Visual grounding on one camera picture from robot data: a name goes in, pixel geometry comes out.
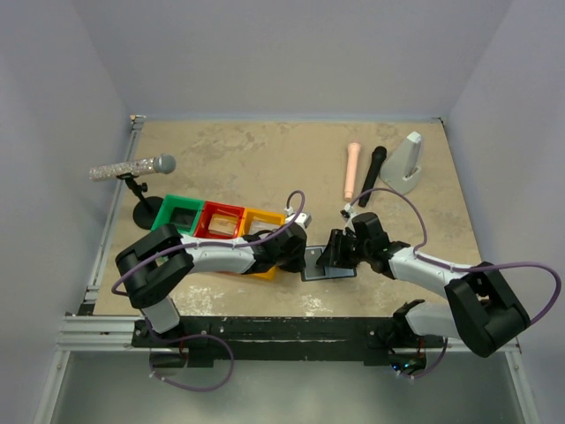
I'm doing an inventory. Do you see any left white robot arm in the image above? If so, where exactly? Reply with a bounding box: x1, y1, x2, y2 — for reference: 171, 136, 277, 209
115, 223, 307, 346

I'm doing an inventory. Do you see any glitter silver microphone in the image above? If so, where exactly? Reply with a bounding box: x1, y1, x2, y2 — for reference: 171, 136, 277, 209
88, 154, 177, 181

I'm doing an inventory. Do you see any yellow plastic bin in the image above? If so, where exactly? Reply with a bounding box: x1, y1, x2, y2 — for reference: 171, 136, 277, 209
240, 207, 287, 282

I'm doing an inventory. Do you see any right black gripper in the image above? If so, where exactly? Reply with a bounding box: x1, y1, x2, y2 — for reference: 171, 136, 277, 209
316, 228, 372, 269

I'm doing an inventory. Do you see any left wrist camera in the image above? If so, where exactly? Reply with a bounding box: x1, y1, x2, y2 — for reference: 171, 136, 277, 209
284, 207, 312, 230

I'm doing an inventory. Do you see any black leather card holder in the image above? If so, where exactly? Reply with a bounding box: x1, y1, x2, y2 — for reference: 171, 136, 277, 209
300, 246, 357, 282

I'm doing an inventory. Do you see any green plastic bin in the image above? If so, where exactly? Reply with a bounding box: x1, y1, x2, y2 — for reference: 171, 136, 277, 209
151, 194, 205, 235

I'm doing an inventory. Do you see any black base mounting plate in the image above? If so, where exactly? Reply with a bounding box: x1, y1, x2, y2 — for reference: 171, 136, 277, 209
132, 316, 443, 367

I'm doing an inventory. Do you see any black item in green bin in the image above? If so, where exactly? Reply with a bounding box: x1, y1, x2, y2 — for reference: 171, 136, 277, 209
169, 208, 198, 231

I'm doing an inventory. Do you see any red plastic bin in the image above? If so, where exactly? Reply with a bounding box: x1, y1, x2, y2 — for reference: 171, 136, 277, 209
194, 201, 246, 277

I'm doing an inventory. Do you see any pink microphone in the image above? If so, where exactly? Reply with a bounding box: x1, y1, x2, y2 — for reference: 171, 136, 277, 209
343, 142, 361, 201

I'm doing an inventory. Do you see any card in red bin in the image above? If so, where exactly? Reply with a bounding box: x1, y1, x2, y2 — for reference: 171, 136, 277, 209
207, 214, 237, 238

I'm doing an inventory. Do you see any silver card in yellow bin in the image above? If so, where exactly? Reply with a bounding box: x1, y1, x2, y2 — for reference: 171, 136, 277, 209
249, 220, 279, 234

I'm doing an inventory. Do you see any black microphone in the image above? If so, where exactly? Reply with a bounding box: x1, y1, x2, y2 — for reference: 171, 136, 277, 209
358, 146, 388, 208

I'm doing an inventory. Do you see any grey wedge stand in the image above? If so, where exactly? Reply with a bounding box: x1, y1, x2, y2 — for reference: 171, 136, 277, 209
380, 132, 424, 194

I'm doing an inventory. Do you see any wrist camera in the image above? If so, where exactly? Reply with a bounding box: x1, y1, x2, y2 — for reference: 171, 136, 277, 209
340, 203, 358, 231
284, 207, 312, 230

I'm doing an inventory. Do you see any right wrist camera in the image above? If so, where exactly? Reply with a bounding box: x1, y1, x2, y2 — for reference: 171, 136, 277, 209
340, 203, 358, 231

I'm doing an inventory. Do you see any grey credit card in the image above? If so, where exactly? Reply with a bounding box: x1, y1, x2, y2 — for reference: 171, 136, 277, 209
301, 246, 328, 281

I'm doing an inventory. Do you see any aluminium frame rail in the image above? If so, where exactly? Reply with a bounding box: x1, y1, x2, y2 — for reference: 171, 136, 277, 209
33, 115, 147, 424

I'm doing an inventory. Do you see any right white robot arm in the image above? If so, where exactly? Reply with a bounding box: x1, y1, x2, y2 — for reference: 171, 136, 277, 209
317, 213, 531, 358

